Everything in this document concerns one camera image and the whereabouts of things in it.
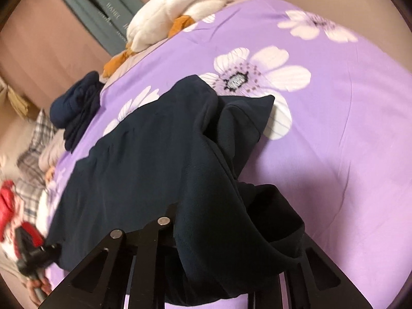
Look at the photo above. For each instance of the purple floral bed sheet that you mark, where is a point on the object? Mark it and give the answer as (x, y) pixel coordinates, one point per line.
(337, 144)

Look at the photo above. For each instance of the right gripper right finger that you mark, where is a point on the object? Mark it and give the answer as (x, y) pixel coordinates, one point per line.
(316, 282)

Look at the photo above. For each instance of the beige quilt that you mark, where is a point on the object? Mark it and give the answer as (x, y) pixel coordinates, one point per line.
(52, 152)

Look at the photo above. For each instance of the person's left hand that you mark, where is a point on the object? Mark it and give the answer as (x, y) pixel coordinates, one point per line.
(32, 285)

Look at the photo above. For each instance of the grey green lettered curtain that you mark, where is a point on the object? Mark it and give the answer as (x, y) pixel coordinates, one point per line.
(106, 20)

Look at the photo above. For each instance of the dark navy zip jacket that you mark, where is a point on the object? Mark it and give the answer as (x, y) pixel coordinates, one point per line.
(187, 148)

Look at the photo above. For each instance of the grey plaid pillow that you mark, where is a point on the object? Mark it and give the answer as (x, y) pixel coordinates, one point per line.
(42, 135)

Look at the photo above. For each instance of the white fluffy blanket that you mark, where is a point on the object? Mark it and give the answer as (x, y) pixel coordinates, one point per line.
(153, 21)

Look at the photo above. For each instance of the pink curtain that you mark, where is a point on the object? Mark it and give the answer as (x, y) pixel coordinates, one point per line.
(45, 49)

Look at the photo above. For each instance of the red puffer jacket front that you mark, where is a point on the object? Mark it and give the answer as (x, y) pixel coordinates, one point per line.
(11, 215)

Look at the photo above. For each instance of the orange cloth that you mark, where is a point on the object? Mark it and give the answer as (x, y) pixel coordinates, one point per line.
(179, 24)

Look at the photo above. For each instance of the beige tassel hanging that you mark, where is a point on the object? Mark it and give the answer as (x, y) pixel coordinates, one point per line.
(19, 104)

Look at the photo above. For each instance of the folded dark navy clothes stack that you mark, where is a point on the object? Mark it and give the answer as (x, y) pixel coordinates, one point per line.
(74, 110)

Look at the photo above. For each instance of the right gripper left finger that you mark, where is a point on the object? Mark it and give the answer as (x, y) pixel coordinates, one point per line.
(125, 270)

